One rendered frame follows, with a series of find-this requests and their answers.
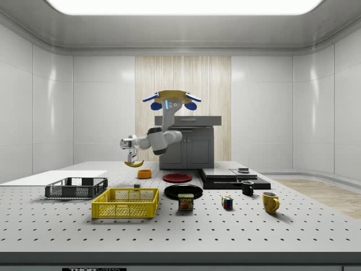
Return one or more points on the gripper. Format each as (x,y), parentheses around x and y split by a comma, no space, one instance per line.
(131,155)

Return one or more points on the banana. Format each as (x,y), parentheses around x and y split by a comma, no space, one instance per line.
(135,164)

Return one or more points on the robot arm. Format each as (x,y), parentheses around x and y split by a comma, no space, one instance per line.
(158,141)

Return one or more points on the yellow bowl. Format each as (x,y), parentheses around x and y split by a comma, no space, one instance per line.
(144,174)

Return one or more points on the red plate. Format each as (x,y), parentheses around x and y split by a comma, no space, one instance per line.
(177,178)

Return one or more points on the yellow basket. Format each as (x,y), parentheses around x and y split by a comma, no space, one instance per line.
(124,210)

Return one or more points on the black plate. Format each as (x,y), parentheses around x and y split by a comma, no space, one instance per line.
(183,191)

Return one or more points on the white cabinet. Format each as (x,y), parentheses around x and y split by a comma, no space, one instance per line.
(197,149)

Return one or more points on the dark grey basket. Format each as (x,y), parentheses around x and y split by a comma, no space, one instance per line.
(70,192)

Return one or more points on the flat-sided can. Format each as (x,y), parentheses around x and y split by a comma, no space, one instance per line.
(185,202)

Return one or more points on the white board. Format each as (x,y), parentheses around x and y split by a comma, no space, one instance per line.
(42,178)

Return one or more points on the black stove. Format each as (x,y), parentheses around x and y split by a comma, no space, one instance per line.
(225,180)

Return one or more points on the puzzle cube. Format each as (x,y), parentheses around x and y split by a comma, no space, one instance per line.
(227,202)

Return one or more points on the black mug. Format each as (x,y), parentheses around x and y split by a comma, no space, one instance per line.
(247,188)

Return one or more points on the yellow mug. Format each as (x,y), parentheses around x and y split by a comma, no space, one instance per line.
(269,203)

